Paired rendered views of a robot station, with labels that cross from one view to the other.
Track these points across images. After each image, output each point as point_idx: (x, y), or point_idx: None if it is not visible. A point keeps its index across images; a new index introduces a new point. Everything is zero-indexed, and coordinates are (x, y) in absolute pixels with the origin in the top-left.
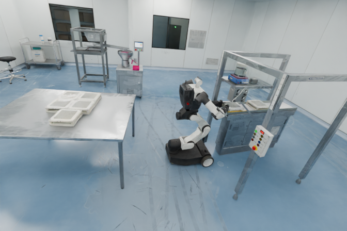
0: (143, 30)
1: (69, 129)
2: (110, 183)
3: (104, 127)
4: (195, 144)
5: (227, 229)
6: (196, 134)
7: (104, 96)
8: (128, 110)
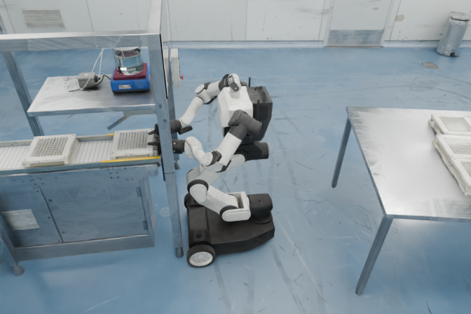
0: None
1: (428, 118)
2: (353, 191)
3: (384, 121)
4: (208, 223)
5: (207, 146)
6: (215, 190)
7: (461, 198)
8: (369, 153)
